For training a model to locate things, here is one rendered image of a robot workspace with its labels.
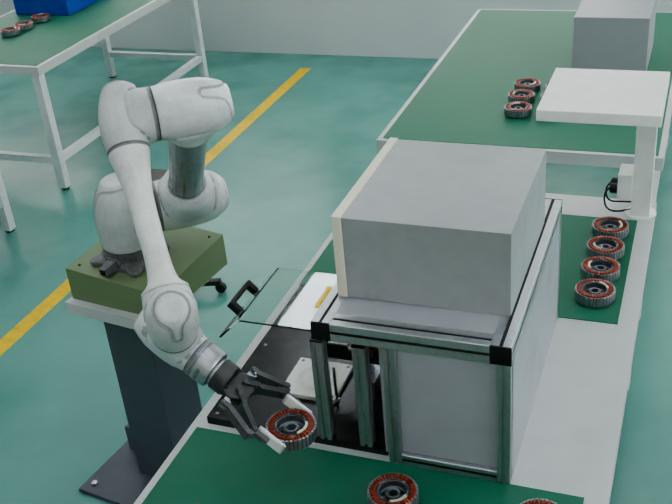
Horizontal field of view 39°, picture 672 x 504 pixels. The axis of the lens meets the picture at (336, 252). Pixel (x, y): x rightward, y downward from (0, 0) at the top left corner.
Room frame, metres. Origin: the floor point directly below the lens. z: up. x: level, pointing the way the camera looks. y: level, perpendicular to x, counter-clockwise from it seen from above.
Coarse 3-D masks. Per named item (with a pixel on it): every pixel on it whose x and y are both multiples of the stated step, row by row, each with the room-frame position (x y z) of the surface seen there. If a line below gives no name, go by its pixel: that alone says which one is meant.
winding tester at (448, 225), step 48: (432, 144) 2.17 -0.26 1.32; (384, 192) 1.93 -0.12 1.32; (432, 192) 1.91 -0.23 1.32; (480, 192) 1.89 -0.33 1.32; (528, 192) 1.87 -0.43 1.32; (336, 240) 1.83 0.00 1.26; (384, 240) 1.79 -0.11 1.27; (432, 240) 1.75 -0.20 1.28; (480, 240) 1.71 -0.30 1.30; (528, 240) 1.88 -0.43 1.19; (384, 288) 1.80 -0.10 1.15; (432, 288) 1.75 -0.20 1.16; (480, 288) 1.71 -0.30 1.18
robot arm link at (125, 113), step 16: (112, 96) 2.17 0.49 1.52; (128, 96) 2.17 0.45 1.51; (144, 96) 2.17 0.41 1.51; (112, 112) 2.14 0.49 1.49; (128, 112) 2.14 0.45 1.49; (144, 112) 2.14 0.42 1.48; (112, 128) 2.11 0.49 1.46; (128, 128) 2.11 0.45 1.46; (144, 128) 2.13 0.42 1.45; (112, 144) 2.09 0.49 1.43
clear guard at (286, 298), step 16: (288, 272) 2.05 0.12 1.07; (304, 272) 2.04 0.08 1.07; (272, 288) 1.98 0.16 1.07; (288, 288) 1.97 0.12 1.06; (304, 288) 1.97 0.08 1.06; (320, 288) 1.96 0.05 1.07; (256, 304) 1.92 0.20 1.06; (272, 304) 1.91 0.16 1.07; (288, 304) 1.90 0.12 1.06; (304, 304) 1.90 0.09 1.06; (240, 320) 1.86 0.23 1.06; (256, 320) 1.85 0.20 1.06; (272, 320) 1.84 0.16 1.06; (288, 320) 1.84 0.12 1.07; (304, 320) 1.83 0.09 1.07
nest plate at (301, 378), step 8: (304, 360) 2.07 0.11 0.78; (296, 368) 2.04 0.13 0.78; (304, 368) 2.03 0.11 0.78; (336, 368) 2.02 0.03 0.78; (344, 368) 2.02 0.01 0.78; (352, 368) 2.01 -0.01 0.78; (296, 376) 2.00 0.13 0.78; (304, 376) 2.00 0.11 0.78; (312, 376) 2.00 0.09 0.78; (336, 376) 1.99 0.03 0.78; (344, 376) 1.98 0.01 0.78; (296, 384) 1.97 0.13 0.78; (304, 384) 1.96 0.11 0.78; (312, 384) 1.96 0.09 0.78; (344, 384) 1.96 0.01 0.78; (296, 392) 1.93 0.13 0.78; (304, 392) 1.93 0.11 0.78; (312, 392) 1.93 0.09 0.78
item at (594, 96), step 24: (576, 72) 2.88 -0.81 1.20; (600, 72) 2.86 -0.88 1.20; (624, 72) 2.84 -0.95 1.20; (648, 72) 2.82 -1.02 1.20; (552, 96) 2.70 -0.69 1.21; (576, 96) 2.68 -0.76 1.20; (600, 96) 2.66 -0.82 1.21; (624, 96) 2.64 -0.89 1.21; (648, 96) 2.63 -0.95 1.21; (552, 120) 2.59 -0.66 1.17; (576, 120) 2.56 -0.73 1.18; (600, 120) 2.54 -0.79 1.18; (624, 120) 2.51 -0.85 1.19; (648, 120) 2.49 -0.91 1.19; (648, 144) 2.72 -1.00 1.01; (624, 168) 2.78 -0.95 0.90; (648, 168) 2.72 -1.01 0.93; (624, 192) 2.73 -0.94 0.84; (648, 192) 2.71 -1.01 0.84; (648, 216) 2.71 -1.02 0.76
